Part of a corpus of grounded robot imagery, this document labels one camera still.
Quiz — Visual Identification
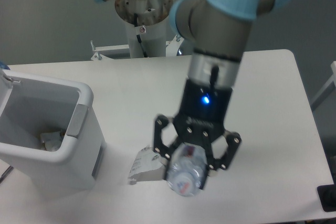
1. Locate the black cable on pedestal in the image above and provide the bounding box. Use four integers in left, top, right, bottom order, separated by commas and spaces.
133, 13, 149, 58

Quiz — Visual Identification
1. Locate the white paper package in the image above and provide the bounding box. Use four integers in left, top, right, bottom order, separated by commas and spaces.
128, 145, 165, 185

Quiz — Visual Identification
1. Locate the clear plastic water bottle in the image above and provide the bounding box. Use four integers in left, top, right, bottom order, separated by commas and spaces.
166, 144, 207, 197

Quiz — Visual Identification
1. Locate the white metal base frame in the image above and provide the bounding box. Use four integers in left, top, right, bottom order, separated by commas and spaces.
90, 35, 193, 61

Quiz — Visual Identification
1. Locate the blue object at left edge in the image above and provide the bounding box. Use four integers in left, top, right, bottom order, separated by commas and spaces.
0, 61, 10, 70

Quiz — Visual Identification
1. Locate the white frame at right edge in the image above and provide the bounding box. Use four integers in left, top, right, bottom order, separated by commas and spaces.
310, 61, 335, 111

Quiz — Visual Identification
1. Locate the crumpled paper trash in bin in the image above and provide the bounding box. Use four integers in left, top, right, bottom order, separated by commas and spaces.
40, 130, 66, 152

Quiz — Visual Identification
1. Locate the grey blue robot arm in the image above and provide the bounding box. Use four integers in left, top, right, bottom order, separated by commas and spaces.
95, 0, 290, 196

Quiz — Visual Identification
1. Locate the black object at table edge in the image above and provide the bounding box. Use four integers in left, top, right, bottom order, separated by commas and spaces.
317, 184, 335, 212

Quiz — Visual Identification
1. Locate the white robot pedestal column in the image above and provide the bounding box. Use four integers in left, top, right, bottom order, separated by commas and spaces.
115, 0, 173, 58

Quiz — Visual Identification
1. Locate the white plastic trash can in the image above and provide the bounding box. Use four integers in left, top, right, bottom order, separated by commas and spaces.
1, 70, 106, 189

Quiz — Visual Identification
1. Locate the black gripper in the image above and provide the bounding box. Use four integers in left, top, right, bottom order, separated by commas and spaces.
153, 79, 242, 190

